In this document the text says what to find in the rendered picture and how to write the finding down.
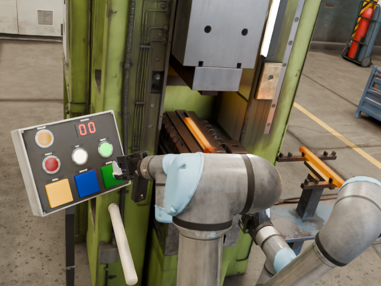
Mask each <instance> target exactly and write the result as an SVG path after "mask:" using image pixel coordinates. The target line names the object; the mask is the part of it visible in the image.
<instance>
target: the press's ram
mask: <svg viewBox="0 0 381 286"><path fill-rule="evenodd" d="M268 4H269V0H176V8H175V17H174V22H173V31H172V40H171V50H170V52H171V54H172V55H173V56H174V57H175V58H176V59H177V60H178V61H179V62H180V63H181V64H182V66H198V64H200V65H201V66H202V67H215V68H236V67H237V66H238V67H239V68H242V69H254V66H255V62H256V57H257V52H258V49H259V44H260V39H261V35H262V31H263V27H264V22H265V17H266V12H267V9H268Z"/></svg>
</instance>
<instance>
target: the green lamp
mask: <svg viewBox="0 0 381 286"><path fill-rule="evenodd" d="M111 150H112V149H111V146H110V144H108V143H103V144H102V145H101V147H100V151H101V153H102V154H103V155H109V154H110V153H111Z"/></svg>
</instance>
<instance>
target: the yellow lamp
mask: <svg viewBox="0 0 381 286"><path fill-rule="evenodd" d="M37 139H38V142H39V143H40V144H41V145H49V144H50V143H51V140H52V137H51V135H50V134H49V133H48V132H41V133H39V135H38V137H37Z"/></svg>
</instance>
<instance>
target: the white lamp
mask: <svg viewBox="0 0 381 286"><path fill-rule="evenodd" d="M74 159H75V161H76V162H78V163H82V162H84V161H85V160H86V154H85V152H84V151H83V150H77V151H76V152H75V153H74Z"/></svg>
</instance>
